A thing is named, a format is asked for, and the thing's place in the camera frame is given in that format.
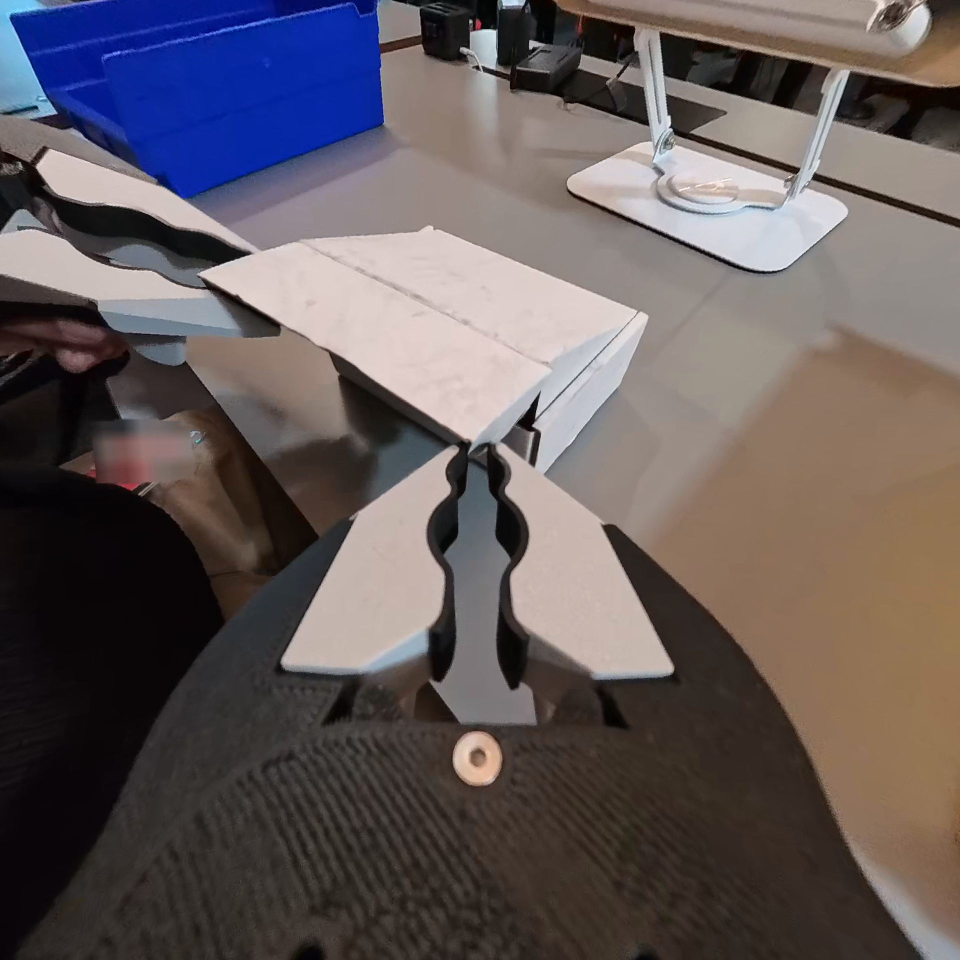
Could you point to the blue storage bin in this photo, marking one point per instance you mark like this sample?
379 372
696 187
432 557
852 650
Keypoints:
247 112

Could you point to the black battery charger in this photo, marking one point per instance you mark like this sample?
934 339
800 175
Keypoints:
442 30

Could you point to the black power adapter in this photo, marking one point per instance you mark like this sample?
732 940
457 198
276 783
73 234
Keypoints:
544 64

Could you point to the white cardboard box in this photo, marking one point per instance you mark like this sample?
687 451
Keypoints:
420 330

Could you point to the person's left hand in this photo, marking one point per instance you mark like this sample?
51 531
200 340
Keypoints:
82 345

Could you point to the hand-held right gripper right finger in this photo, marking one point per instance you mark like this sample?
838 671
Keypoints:
592 607

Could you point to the person's left forearm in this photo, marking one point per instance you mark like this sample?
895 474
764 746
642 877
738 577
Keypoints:
45 420

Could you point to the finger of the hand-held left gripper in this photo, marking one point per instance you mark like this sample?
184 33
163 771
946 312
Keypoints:
150 202
75 285

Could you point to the grey desk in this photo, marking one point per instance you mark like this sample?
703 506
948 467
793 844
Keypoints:
750 360

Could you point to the black cube device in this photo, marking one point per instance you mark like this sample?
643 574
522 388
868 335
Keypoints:
514 34

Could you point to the white document stand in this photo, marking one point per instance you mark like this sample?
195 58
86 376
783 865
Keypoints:
750 225

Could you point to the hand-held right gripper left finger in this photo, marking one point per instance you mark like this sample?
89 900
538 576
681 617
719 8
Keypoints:
367 600

